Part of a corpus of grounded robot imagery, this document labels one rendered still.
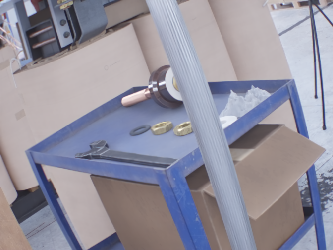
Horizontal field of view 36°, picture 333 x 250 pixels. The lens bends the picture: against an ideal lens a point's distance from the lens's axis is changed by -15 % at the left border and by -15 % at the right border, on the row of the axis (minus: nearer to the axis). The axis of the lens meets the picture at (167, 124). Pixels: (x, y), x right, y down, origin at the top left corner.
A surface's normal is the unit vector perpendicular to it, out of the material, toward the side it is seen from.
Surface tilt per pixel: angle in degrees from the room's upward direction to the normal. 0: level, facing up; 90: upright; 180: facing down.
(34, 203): 90
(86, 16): 90
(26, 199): 90
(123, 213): 90
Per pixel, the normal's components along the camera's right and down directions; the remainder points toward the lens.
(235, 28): 0.09, 0.26
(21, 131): 0.52, 0.07
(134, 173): -0.70, 0.43
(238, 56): -0.19, 0.35
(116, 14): 0.69, -0.04
